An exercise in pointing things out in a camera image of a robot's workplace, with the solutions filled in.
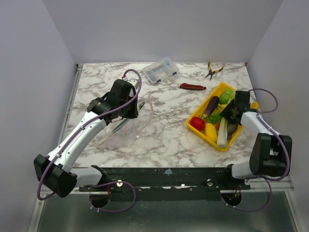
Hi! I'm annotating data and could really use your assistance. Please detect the yellow toy banana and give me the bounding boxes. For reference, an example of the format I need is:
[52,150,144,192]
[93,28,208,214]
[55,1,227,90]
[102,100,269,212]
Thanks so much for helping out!
[216,101,259,112]

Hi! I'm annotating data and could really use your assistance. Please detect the green toy scallion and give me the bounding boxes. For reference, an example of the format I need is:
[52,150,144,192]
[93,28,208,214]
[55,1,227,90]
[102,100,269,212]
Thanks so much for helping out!
[112,101,145,133]

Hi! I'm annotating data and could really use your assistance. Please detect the toy celery stalk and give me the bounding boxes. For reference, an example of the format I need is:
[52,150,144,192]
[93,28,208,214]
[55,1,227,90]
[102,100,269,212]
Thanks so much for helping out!
[217,117,228,148]

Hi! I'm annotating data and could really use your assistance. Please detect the clear zip top bag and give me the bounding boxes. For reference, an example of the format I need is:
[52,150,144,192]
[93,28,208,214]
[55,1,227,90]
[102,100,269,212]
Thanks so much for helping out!
[96,94,154,149]

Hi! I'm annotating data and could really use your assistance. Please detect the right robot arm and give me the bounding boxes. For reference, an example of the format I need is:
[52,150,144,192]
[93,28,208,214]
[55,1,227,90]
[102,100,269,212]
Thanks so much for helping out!
[221,91,292,189]

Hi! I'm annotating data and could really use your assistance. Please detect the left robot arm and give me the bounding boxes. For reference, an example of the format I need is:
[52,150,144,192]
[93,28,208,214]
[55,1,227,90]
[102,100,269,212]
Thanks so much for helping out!
[34,79,141,198]

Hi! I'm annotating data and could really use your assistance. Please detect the green toy cabbage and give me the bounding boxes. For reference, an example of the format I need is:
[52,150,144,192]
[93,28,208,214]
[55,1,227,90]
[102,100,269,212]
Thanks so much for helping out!
[219,88,235,104]

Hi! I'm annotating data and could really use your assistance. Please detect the purple toy eggplant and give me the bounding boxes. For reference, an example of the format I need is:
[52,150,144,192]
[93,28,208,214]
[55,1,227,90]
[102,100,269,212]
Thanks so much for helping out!
[204,96,219,116]

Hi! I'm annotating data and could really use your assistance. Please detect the yellow plastic tray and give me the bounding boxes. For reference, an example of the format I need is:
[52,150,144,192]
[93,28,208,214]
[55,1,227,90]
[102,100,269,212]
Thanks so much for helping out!
[185,82,259,152]

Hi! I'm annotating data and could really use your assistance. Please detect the yellow toy lemon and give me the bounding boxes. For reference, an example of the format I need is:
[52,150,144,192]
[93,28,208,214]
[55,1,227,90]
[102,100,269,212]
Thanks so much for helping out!
[205,123,217,143]

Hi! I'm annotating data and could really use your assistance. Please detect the red toy apple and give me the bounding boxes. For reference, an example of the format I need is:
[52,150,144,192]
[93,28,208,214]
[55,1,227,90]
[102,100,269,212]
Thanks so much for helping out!
[190,116,206,131]

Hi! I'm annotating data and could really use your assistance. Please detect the yellow black pliers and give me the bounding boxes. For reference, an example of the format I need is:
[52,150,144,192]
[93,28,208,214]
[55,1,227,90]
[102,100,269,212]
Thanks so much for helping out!
[205,61,225,80]

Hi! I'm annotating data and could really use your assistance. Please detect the clear plastic organizer box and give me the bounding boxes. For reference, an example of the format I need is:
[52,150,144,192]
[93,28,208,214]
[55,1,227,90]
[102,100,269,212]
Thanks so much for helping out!
[142,57,179,85]

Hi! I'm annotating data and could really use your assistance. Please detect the red black utility knife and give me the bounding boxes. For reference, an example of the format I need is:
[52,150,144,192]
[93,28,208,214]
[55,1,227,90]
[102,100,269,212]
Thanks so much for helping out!
[180,83,206,91]

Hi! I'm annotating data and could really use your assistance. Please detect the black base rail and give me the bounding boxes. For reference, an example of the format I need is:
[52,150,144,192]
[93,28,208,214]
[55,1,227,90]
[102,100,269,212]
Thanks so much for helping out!
[79,167,250,202]

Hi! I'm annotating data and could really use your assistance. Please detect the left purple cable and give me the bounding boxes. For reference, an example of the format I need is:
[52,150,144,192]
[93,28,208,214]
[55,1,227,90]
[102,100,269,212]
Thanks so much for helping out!
[36,69,143,213]

